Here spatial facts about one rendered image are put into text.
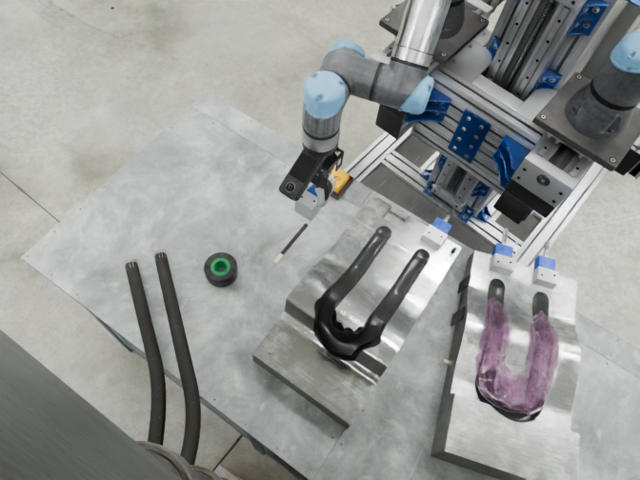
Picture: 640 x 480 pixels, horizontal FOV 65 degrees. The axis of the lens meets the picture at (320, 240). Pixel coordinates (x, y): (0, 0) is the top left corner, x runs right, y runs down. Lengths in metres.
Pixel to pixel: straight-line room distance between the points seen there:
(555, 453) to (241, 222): 0.89
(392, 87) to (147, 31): 2.29
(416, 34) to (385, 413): 0.79
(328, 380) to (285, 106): 1.80
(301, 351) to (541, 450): 0.52
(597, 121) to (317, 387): 0.90
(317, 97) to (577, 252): 1.84
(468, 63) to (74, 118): 1.91
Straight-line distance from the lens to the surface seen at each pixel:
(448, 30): 1.49
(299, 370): 1.14
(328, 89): 0.93
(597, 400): 1.38
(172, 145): 1.52
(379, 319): 1.13
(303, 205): 1.19
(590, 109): 1.39
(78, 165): 2.61
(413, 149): 2.31
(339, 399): 1.13
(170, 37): 3.09
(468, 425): 1.12
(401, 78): 1.00
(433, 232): 1.25
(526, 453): 1.16
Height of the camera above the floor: 1.96
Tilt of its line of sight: 62 degrees down
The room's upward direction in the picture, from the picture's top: 8 degrees clockwise
